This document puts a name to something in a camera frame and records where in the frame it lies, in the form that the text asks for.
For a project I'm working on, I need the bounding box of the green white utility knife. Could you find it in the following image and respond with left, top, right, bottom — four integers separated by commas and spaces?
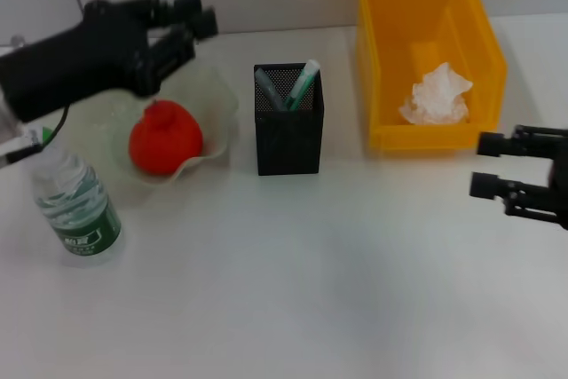
282, 59, 321, 112

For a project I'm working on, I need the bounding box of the red orange fruit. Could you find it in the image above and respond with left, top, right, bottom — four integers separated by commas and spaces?
128, 98, 205, 176

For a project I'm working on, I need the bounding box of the clear green label water bottle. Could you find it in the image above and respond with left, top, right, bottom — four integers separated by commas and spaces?
27, 125, 123, 268

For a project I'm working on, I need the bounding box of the grey glitter pen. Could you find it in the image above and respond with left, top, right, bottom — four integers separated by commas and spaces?
255, 67, 286, 112

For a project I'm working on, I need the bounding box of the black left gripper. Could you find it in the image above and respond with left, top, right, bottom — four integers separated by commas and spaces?
0, 0, 220, 125

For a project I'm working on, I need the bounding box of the yellow plastic bin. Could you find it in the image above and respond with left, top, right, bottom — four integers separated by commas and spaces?
354, 0, 509, 152

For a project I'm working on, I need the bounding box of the black mesh pen holder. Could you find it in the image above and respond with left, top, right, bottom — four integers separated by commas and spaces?
254, 61, 327, 177

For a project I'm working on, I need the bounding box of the translucent green fruit plate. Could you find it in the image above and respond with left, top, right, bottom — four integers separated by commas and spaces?
66, 48, 241, 187

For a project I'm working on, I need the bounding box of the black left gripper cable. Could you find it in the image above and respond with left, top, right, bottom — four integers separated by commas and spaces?
6, 103, 71, 165

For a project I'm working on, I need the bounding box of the white paper ball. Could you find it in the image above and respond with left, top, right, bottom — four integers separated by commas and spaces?
398, 62, 475, 126

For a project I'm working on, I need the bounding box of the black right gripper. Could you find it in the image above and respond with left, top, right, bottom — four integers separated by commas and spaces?
469, 124, 568, 233

